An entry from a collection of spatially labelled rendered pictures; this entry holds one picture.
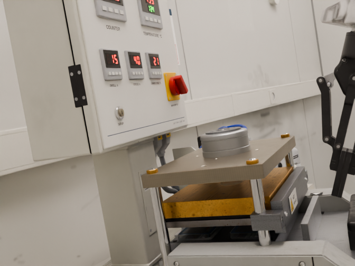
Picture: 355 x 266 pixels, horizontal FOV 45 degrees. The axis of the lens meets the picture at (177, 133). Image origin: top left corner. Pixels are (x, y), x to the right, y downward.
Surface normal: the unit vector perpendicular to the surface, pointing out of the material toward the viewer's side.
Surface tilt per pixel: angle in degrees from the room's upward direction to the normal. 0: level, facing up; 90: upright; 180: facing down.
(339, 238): 0
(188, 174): 90
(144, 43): 90
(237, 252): 0
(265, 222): 90
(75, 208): 90
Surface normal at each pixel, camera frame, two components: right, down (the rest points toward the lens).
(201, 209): -0.40, 0.13
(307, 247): -0.17, -0.98
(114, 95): 0.90, -0.12
